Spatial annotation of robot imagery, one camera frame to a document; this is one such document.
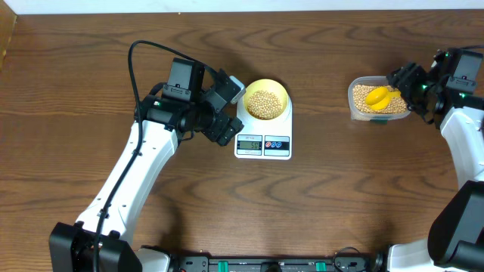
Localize white digital kitchen scale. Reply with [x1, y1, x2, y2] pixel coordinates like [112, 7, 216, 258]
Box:
[234, 98, 293, 160]

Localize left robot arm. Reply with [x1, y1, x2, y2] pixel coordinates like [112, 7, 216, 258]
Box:
[49, 58, 245, 271]

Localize clear plastic soybean container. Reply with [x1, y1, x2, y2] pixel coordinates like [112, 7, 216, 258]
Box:
[348, 76, 410, 122]

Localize soybeans in bowl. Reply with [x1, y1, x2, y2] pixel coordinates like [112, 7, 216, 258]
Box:
[247, 90, 283, 120]

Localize yellow plastic bowl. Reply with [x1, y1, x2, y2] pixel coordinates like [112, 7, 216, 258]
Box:
[242, 79, 290, 121]

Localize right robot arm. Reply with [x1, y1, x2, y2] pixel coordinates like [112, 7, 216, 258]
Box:
[386, 46, 483, 272]

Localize yellow plastic scoop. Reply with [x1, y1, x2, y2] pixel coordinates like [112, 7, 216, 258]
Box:
[365, 86, 401, 111]

